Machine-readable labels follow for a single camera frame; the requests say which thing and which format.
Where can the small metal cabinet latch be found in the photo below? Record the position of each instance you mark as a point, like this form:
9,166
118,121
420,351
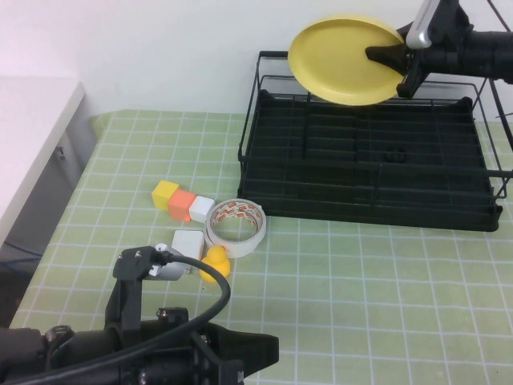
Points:
61,154

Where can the yellow round plate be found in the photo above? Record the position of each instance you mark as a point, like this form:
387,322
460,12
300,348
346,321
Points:
340,60

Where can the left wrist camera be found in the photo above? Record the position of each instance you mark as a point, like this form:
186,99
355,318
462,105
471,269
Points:
168,268

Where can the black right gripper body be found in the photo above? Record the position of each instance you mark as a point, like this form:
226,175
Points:
449,40

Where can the orange cube block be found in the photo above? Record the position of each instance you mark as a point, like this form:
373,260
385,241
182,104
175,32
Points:
180,204

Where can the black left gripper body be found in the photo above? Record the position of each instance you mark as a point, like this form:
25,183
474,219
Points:
180,353

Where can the black plastic drip tray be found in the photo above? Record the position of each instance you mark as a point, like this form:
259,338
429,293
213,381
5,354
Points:
421,216

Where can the yellow cube block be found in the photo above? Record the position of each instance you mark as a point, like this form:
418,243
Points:
164,194

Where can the yellow rubber duck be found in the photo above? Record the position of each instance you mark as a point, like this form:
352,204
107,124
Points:
218,260

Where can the white plug charger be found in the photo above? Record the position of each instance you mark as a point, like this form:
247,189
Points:
188,242

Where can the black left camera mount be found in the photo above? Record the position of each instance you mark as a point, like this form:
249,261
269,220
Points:
128,280

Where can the green checkered tablecloth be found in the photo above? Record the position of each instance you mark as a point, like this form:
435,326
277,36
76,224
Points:
360,321

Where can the white cube block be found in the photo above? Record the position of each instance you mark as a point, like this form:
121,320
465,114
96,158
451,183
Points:
200,208

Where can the white tape roll red print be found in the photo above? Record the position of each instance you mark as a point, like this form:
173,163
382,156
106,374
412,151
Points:
258,234

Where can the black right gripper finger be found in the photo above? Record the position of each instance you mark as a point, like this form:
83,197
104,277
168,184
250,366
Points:
405,30
390,56

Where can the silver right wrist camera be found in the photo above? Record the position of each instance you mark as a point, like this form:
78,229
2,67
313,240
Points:
422,24

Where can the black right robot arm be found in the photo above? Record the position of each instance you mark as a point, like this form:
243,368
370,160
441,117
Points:
489,56

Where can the white cabinet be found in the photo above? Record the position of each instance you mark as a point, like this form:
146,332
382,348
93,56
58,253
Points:
32,140

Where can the plain white tape roll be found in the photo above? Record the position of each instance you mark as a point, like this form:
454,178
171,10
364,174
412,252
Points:
240,252

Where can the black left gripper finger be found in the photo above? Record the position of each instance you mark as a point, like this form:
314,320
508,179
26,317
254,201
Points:
231,373

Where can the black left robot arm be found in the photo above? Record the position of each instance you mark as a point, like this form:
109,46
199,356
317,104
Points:
24,353

